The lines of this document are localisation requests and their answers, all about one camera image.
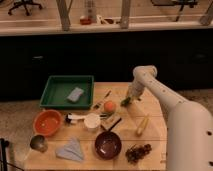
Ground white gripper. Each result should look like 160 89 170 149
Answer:
127 80 144 104

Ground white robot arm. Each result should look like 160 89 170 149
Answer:
127 65 213 171

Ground purple bowl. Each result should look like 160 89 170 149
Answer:
94 131 122 160

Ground orange bowl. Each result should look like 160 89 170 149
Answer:
33 110 62 137

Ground red bowl on shelf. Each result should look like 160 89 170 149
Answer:
80 18 92 25

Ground orange fruit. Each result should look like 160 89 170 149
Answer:
104 101 116 114

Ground small dark brush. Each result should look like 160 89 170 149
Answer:
93 90 111 109

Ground white cup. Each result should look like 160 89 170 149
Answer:
84 113 101 130

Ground bunch of dark grapes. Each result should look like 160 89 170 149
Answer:
125 144 152 164

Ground blue sponge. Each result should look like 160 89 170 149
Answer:
67 87 84 102

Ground black and white brush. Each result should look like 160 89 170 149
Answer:
65 114 85 124

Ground green plastic tray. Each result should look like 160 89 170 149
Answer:
40 75 94 110

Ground blue folded cloth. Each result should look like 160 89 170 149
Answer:
55 138 84 162

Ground metal cup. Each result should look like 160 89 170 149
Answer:
30 135 48 153

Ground black stand at left edge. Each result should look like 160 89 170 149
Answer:
0 138 24 171

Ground black office chair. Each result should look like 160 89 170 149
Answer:
8 0 43 16

